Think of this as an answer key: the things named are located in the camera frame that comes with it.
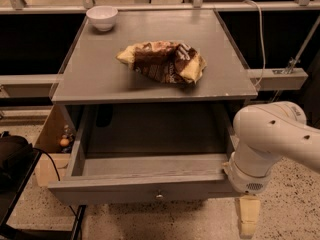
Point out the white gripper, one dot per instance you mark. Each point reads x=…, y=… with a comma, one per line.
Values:
x=245, y=180

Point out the white ceramic bowl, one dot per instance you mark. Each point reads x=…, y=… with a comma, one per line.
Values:
x=102, y=18

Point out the grey top drawer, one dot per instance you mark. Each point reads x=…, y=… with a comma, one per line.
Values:
x=128, y=153

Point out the metal railing frame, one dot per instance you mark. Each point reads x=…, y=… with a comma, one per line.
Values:
x=150, y=5

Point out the cardboard box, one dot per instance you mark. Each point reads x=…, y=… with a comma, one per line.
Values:
x=50, y=167

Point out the crumpled brown chip bag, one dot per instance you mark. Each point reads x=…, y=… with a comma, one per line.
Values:
x=164, y=61

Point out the metal diagonal brace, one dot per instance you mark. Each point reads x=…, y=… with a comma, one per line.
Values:
x=294, y=77

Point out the black bag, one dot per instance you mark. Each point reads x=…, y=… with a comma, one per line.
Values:
x=13, y=149

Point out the grey drawer cabinet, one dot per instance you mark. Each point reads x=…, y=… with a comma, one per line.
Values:
x=94, y=75

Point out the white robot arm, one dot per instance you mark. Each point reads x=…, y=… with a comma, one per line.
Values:
x=266, y=133

